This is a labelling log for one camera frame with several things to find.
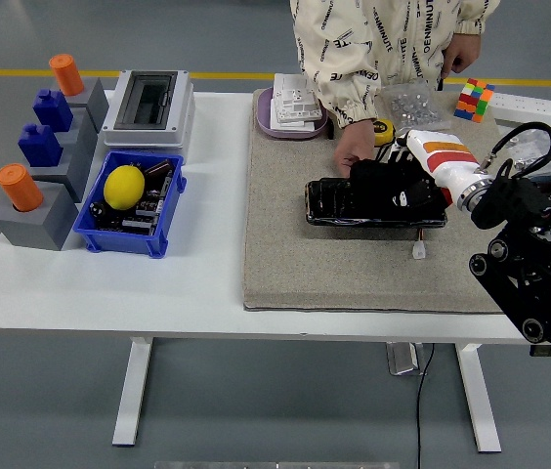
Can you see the person's left hand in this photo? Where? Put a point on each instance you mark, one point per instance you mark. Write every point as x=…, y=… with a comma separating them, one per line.
x=463, y=49

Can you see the person's right hand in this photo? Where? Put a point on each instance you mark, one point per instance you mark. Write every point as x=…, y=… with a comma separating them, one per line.
x=353, y=144

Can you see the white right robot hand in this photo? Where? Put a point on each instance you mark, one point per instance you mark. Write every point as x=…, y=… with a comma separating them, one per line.
x=444, y=161

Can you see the black rag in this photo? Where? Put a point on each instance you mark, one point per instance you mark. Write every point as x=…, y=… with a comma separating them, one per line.
x=373, y=185

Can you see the person's right forearm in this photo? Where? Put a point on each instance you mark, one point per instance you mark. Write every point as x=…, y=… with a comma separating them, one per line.
x=346, y=93

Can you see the person's left forearm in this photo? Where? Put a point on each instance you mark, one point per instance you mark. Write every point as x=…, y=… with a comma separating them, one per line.
x=478, y=14

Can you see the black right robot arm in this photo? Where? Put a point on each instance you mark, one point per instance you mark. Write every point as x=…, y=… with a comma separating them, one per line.
x=524, y=205

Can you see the yellow tape measure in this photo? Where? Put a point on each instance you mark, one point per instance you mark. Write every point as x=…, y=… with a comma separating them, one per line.
x=385, y=131

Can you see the colourful puzzle cube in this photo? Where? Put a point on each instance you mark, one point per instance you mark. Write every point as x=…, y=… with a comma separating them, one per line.
x=473, y=100

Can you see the clear bag of screws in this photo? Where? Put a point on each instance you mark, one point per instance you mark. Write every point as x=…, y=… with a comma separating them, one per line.
x=412, y=110

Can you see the person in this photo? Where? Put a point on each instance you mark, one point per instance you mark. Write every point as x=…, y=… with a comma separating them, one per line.
x=378, y=34

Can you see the purple tray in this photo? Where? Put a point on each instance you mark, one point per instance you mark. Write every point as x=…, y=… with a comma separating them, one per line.
x=265, y=117

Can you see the white power strip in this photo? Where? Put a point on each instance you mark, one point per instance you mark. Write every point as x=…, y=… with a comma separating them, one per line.
x=539, y=107

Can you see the grey-brown mat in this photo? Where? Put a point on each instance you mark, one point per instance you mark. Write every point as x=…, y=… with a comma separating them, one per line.
x=353, y=273

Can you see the white table leg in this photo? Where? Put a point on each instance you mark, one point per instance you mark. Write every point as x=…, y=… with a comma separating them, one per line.
x=478, y=396
x=131, y=391

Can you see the silver metal control box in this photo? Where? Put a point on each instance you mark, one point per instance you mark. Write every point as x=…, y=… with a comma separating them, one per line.
x=402, y=359

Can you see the green circuit board strip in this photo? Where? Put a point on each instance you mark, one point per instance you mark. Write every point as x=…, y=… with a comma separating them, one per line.
x=546, y=352

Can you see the dark circuit board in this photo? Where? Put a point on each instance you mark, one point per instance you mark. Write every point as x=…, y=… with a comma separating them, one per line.
x=143, y=215

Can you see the yellow lemon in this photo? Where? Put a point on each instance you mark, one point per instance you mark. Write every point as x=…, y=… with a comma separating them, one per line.
x=124, y=188

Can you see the grey block holder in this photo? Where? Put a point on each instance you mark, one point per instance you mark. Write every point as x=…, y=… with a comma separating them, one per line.
x=51, y=222
x=82, y=132
x=97, y=100
x=77, y=171

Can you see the blue plastic bin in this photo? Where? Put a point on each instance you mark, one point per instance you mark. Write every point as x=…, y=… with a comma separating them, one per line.
x=109, y=242

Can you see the orange plastic cylinder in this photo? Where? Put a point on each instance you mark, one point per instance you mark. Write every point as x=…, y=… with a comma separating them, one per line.
x=19, y=188
x=66, y=75

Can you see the blue plastic block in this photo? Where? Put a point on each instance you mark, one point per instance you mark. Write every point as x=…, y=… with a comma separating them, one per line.
x=41, y=146
x=53, y=112

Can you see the white wall socket plate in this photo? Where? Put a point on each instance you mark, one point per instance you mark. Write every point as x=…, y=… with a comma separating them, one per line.
x=295, y=110
x=297, y=126
x=292, y=84

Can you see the grey electrical enclosure box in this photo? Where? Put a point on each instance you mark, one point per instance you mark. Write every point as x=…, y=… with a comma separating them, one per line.
x=182, y=117

